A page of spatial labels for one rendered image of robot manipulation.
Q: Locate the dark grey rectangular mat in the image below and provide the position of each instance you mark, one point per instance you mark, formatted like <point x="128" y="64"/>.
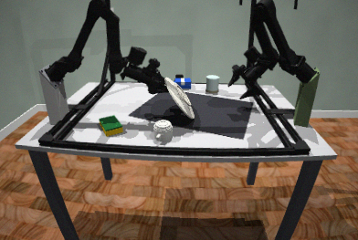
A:
<point x="226" y="117"/>

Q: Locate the white oval platter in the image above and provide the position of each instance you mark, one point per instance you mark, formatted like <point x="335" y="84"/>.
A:
<point x="180" y="98"/>

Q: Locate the white espresso cup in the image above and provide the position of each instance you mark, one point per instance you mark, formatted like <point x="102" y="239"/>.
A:
<point x="163" y="129"/>

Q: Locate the green kitchen sponge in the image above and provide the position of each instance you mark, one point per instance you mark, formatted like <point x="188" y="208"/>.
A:
<point x="110" y="125"/>

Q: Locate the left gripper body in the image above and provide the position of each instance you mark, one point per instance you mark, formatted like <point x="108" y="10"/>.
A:
<point x="253" y="74"/>

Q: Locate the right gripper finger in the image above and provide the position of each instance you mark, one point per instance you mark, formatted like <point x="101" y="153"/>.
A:
<point x="161" y="77"/>
<point x="162" y="88"/>

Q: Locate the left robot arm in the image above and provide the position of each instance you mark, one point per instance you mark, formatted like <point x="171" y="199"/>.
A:
<point x="265" y="11"/>

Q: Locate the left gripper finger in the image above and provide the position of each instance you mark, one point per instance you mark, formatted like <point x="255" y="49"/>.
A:
<point x="234" y="78"/>
<point x="248" y="93"/>

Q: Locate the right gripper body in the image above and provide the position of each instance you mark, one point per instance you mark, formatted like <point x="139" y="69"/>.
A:
<point x="145" y="78"/>

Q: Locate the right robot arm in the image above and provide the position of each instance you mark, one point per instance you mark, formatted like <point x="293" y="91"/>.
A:
<point x="72" y="62"/>

